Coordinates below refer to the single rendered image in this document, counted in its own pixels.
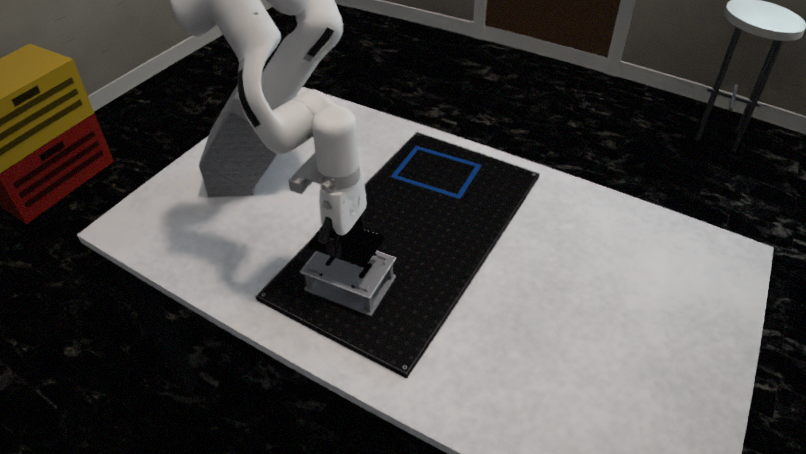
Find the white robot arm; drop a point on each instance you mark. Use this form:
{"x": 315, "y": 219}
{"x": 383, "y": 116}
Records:
{"x": 253, "y": 37}

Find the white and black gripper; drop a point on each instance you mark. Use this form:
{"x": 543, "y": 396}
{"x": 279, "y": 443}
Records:
{"x": 343, "y": 210}

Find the blue tape rectangle outline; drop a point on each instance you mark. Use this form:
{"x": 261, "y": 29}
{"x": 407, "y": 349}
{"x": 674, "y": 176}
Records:
{"x": 461, "y": 192}

